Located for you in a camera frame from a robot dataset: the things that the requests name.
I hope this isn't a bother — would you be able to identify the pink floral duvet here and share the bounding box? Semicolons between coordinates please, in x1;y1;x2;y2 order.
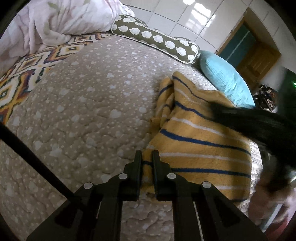
1;0;135;75

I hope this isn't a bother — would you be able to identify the colourful geometric pattern blanket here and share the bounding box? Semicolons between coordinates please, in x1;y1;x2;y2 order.
1;32;111;124

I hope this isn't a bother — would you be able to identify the olive sheep pattern bolster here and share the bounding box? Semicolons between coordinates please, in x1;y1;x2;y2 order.
111;14;201;65

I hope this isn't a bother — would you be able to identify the brown wooden door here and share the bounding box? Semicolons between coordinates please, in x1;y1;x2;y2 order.
236;42;281;93

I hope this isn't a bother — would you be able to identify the white cluttered shelf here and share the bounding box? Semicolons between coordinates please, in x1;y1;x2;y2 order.
253;84;278;113

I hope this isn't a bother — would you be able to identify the turquoise pillow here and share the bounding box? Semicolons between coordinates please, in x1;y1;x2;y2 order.
199;51;255;108

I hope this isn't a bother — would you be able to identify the beige dotted quilted bedspread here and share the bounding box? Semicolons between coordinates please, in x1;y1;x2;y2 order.
0;34;265;241

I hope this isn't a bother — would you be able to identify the person's right hand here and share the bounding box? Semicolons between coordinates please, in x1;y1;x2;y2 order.
248;164;295;225

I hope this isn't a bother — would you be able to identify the yellow striped knit sweater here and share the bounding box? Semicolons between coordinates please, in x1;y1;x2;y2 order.
142;72;251;202

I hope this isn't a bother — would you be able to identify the black cable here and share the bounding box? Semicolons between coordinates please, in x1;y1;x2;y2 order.
0;122;74;200

